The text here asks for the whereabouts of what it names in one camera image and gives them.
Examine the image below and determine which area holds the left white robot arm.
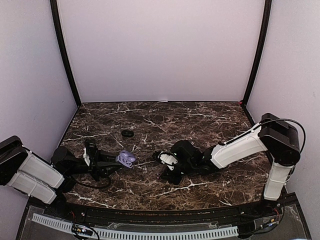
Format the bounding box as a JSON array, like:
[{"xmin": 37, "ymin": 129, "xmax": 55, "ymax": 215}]
[{"xmin": 0, "ymin": 135, "xmax": 135, "ymax": 218}]

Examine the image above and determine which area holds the left black frame post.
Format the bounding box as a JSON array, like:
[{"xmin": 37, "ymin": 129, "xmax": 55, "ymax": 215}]
[{"xmin": 49, "ymin": 0, "xmax": 82, "ymax": 108}]

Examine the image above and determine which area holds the black earbud charging case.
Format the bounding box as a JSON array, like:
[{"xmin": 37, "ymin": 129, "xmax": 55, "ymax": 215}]
[{"xmin": 121, "ymin": 129, "xmax": 134, "ymax": 138}]

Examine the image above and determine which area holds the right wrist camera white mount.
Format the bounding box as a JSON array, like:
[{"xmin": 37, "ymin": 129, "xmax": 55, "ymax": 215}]
[{"xmin": 152, "ymin": 151, "xmax": 178, "ymax": 171}]

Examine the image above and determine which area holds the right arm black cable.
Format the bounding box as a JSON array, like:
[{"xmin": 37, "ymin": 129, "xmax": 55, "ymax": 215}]
[{"xmin": 257, "ymin": 118, "xmax": 307, "ymax": 156}]

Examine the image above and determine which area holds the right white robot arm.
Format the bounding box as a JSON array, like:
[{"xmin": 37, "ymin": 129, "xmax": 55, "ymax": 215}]
[{"xmin": 153, "ymin": 113, "xmax": 306, "ymax": 217}]

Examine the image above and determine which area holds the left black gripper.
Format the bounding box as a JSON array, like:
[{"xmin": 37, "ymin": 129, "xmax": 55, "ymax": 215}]
[{"xmin": 67, "ymin": 147, "xmax": 123, "ymax": 182}]

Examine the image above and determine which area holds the white slotted cable duct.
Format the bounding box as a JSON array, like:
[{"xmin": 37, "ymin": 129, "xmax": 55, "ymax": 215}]
[{"xmin": 31, "ymin": 213, "xmax": 239, "ymax": 240}]

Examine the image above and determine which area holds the right black frame post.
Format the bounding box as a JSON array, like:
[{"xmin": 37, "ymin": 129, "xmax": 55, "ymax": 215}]
[{"xmin": 241, "ymin": 0, "xmax": 273, "ymax": 108}]

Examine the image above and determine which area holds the purple charging case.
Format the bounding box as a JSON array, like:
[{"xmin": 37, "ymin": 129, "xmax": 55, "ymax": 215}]
[{"xmin": 116, "ymin": 150, "xmax": 136, "ymax": 169}]

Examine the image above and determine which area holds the black frame post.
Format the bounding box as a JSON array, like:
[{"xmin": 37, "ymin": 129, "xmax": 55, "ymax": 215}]
[
  {"xmin": 241, "ymin": 0, "xmax": 273, "ymax": 108},
  {"xmin": 49, "ymin": 0, "xmax": 82, "ymax": 108}
]

